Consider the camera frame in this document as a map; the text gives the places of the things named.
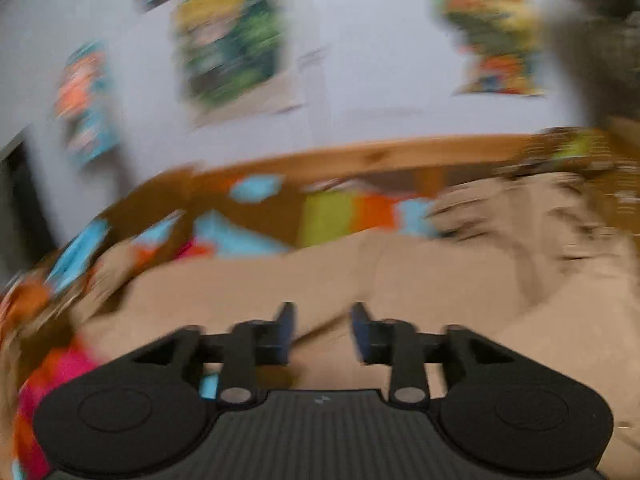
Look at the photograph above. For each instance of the wooden bed frame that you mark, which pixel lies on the wooden bed frame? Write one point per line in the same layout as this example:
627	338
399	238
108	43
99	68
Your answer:
400	152

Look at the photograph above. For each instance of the colourful striped brown blanket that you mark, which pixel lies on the colourful striped brown blanket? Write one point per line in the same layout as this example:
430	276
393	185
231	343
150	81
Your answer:
325	215

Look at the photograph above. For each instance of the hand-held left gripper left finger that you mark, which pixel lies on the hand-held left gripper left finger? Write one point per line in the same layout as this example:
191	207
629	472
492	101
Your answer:
284	330

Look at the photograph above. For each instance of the beige shirt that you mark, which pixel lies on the beige shirt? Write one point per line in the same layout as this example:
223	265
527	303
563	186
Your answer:
450	280

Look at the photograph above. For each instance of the colourful landscape cartoon poster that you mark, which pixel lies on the colourful landscape cartoon poster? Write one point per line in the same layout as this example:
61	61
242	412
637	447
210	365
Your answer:
492	25

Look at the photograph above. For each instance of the green cartoon figure poster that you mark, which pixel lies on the green cartoon figure poster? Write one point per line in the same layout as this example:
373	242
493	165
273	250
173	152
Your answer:
230	35

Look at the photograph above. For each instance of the orange and blue cartoon poster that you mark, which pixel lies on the orange and blue cartoon poster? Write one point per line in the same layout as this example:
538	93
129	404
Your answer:
85	105

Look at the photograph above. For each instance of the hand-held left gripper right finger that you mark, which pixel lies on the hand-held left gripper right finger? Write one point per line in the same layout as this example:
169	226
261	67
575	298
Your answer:
361	334

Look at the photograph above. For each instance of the dark picture frame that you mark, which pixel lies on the dark picture frame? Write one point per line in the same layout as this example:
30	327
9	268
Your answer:
15	200

